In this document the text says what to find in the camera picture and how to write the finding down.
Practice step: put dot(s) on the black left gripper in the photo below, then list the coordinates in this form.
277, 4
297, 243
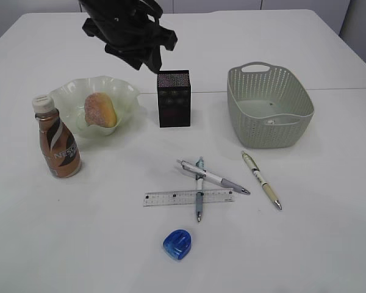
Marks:
127, 25

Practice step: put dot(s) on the yellow bread roll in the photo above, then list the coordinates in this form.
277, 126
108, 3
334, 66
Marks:
99, 110

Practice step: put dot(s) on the white grey ballpoint pen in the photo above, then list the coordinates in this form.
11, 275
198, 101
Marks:
213, 177

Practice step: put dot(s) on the brown coffee bottle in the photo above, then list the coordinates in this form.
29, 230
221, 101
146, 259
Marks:
57, 142

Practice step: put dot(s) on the clear plastic ruler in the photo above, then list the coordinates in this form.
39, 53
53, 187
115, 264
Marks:
185, 197

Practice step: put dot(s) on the cream ballpoint pen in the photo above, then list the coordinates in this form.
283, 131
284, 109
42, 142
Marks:
249, 161

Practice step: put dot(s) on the blue pencil sharpener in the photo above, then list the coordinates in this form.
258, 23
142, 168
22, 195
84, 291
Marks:
177, 242

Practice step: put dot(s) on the black mesh pen holder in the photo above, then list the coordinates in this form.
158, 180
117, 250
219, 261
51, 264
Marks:
174, 98

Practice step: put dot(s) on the frosted green wavy plate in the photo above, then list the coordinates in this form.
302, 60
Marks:
70, 99

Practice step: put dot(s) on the blue patterned pen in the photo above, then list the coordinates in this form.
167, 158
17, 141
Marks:
199, 197

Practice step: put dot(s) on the green plastic woven basket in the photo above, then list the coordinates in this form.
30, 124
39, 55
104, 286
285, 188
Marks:
268, 109

